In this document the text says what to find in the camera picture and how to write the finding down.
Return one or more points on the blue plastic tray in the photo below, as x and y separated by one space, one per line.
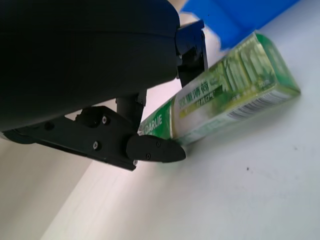
225 17

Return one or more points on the green toothpaste box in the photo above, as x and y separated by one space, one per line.
237 95

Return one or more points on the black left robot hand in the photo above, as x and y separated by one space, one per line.
87 62

